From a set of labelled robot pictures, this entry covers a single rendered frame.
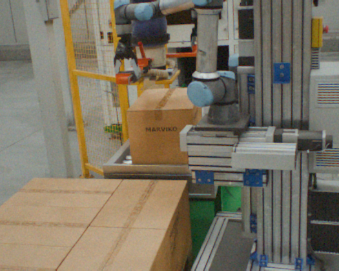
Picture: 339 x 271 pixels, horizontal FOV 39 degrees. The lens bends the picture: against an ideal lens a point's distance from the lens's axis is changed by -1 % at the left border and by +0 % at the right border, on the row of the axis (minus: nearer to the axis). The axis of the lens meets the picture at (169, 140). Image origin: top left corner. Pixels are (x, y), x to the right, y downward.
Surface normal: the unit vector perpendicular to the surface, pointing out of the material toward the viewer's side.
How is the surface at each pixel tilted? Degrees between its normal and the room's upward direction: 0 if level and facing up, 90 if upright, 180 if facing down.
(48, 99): 90
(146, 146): 90
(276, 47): 90
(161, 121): 90
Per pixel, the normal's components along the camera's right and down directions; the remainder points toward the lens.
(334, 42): -0.29, 0.31
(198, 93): -0.60, 0.40
